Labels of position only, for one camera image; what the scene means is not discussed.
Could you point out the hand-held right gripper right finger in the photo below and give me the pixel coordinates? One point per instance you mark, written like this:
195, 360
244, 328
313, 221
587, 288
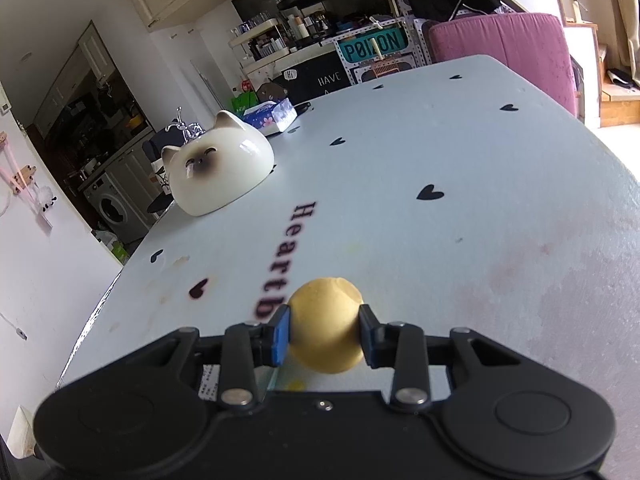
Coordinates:
364, 330

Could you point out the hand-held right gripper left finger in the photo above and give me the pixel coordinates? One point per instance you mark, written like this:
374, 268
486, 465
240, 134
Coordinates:
280, 335

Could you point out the yellow soft ball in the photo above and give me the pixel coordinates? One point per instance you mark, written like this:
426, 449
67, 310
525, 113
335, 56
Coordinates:
325, 325

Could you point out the white cat-shaped bowl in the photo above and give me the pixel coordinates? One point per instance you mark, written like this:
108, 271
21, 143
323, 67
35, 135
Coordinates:
220, 170

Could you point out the washing machine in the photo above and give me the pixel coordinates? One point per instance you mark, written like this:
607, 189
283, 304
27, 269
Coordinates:
112, 205

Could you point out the blue tissue pack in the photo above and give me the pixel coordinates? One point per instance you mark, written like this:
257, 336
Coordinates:
272, 115

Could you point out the dark blue chair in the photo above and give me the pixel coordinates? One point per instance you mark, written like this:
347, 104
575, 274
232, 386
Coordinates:
152, 147

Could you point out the silver metal ornament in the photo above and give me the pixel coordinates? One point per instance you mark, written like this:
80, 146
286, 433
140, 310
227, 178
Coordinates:
182, 127

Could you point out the green bag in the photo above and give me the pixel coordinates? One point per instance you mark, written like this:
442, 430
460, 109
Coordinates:
245, 100

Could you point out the black chalkboard cabinet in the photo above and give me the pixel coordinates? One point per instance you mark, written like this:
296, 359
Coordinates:
320, 80

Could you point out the white perforated shelf unit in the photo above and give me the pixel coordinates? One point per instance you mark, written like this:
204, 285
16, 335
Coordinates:
395, 67

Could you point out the teal sign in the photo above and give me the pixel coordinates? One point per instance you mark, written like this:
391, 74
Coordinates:
372, 45

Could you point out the white shelf organizer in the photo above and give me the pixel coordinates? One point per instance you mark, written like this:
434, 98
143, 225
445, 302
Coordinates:
267, 42

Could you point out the purple cushioned chair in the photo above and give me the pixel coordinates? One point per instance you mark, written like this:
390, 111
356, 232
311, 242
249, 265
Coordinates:
505, 50

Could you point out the black cosmetics rack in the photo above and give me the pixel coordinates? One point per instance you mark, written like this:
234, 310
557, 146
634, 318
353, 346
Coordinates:
300, 2

